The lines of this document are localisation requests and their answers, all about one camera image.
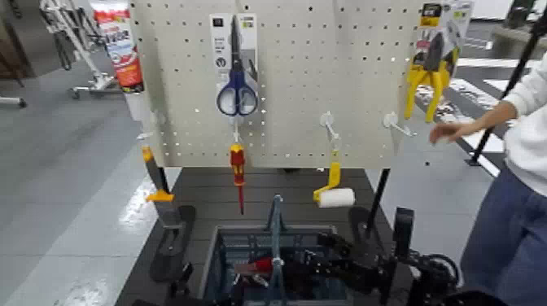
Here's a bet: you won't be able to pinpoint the person's bare hand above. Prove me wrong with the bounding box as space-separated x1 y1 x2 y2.
428 120 472 145

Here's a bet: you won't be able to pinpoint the red yellow screwdriver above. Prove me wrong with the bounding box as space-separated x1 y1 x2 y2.
230 143 247 216

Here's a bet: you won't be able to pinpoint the black pegboard stand leg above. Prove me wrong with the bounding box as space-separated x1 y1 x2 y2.
348 168 392 257
148 166 198 284

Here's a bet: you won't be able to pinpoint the grey blue crate with handle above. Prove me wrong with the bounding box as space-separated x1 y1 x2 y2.
197 194 356 306

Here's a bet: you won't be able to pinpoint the black tripod pole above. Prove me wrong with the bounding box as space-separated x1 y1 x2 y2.
465 8 547 168

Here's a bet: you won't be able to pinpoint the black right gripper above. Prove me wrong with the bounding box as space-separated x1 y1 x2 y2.
282 232 379 297

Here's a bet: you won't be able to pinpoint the white wheeled metal stand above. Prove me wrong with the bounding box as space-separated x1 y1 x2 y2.
39 0 125 100

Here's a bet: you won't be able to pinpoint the beige perforated pegboard panel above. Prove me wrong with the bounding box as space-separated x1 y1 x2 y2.
129 0 428 170

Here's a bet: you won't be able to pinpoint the yellow handled pliers in package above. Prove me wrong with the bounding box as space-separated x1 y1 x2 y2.
403 0 475 124

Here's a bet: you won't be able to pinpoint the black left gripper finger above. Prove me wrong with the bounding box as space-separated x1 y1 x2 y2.
168 261 195 300

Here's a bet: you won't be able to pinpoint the person's bare forearm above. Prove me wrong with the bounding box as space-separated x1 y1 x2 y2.
467 100 519 133

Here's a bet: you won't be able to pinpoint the orange grey handled scraper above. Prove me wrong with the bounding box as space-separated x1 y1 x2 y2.
142 146 185 230

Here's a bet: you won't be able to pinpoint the person in white sweater jeans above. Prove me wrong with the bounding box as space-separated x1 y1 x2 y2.
460 50 547 306

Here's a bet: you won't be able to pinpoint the blue handled scissors on card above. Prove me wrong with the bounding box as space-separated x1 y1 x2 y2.
209 12 260 117

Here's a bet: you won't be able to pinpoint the brown wooden cabinet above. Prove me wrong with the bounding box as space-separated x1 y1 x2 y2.
0 0 37 82

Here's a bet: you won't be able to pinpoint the yellow handled white paint roller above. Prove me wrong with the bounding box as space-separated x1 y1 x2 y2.
313 149 357 210

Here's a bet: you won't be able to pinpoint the red black gloves with card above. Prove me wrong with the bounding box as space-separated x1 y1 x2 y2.
234 252 317 295

